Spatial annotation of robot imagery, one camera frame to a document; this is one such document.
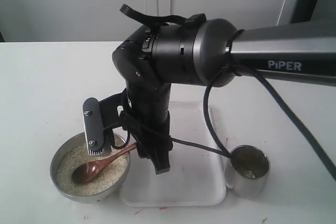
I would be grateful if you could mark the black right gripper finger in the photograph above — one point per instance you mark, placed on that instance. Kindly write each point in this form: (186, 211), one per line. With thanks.
(160, 160)

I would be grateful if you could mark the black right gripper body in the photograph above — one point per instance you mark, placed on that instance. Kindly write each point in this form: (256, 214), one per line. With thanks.
(150, 110)

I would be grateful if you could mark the brown wooden spoon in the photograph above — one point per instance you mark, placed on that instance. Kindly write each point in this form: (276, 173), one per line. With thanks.
(90, 170)

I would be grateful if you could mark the steel bowl of rice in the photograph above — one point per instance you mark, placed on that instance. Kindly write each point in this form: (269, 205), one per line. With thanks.
(72, 154)

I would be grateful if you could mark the small steel cup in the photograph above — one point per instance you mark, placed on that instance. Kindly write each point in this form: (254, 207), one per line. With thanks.
(246, 172)

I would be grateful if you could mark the white rectangular tray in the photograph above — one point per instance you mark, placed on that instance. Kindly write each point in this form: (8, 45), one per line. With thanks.
(195, 177)

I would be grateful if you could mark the white cabinet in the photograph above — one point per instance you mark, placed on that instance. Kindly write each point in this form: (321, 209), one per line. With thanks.
(101, 20)

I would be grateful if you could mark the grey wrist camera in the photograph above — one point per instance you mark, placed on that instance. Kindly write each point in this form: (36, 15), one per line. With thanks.
(97, 144)

